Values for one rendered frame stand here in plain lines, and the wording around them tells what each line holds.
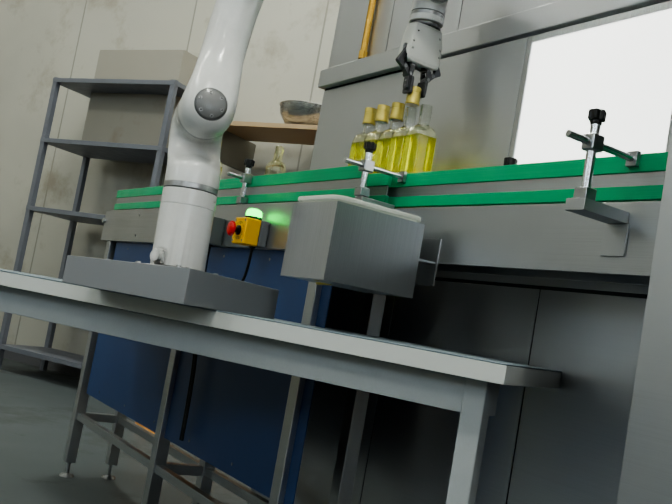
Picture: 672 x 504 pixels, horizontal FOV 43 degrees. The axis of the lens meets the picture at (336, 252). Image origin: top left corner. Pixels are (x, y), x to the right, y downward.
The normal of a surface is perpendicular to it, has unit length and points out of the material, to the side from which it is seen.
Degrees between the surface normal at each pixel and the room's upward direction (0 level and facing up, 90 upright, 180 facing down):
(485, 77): 90
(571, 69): 90
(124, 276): 90
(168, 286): 90
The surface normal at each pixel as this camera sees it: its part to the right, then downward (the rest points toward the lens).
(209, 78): 0.29, -0.51
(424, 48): 0.51, 0.07
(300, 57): -0.47, -0.15
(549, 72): -0.82, -0.19
